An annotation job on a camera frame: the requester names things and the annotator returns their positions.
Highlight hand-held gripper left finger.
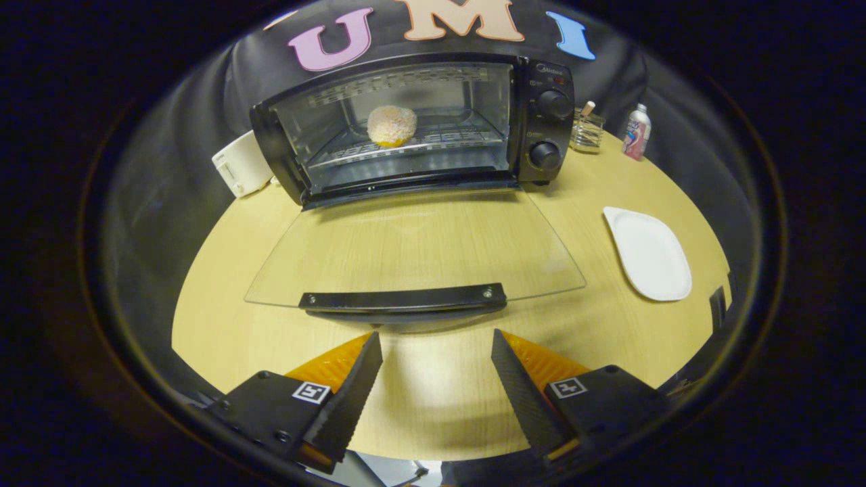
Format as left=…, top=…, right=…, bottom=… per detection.
left=203, top=330, right=384, bottom=476

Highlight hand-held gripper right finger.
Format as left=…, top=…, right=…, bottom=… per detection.
left=491, top=329, right=675, bottom=467

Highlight round breaded food piece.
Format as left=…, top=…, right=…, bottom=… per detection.
left=367, top=105, right=418, bottom=148

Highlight black toaster oven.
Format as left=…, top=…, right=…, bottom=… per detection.
left=244, top=53, right=588, bottom=333

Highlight white toaster appliance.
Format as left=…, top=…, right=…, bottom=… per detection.
left=212, top=130, right=275, bottom=198

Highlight white plate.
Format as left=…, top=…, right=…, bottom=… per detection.
left=602, top=206, right=693, bottom=302

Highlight clear glass jar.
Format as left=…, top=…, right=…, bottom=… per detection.
left=570, top=101, right=606, bottom=154

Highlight white drink bottle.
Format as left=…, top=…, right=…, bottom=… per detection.
left=622, top=103, right=652, bottom=161

